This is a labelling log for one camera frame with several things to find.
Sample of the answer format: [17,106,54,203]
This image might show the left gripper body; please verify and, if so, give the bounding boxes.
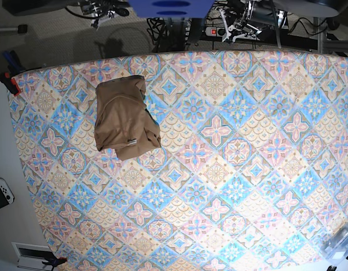
[219,8,262,43]

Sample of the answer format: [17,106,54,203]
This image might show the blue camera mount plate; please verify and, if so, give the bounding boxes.
[128,0,214,18]

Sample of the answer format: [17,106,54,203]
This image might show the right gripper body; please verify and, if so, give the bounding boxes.
[90,8,118,30]

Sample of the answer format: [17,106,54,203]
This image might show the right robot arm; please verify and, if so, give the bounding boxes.
[64,0,130,30]

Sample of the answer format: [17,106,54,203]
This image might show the white floor vent box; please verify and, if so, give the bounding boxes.
[11,242,54,270]

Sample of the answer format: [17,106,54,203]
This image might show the brown t-shirt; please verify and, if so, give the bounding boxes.
[94,75,161,160]

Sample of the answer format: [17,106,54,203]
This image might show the black clamp lower left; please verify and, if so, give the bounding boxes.
[42,256,67,269]

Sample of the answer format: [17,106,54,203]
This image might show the red black clamp upper left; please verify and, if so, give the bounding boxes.
[0,72,21,97]

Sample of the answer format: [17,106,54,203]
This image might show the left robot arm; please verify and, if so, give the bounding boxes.
[219,1,287,45]

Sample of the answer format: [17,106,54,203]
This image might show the patterned colourful tablecloth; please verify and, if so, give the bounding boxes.
[9,51,348,270]

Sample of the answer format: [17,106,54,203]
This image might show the clear plastic box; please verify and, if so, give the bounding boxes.
[320,222,348,265]

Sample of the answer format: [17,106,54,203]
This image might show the game console with white controller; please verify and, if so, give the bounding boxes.
[0,178,15,209]

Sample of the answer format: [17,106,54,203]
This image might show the white power strip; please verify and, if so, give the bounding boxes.
[205,25,262,41]

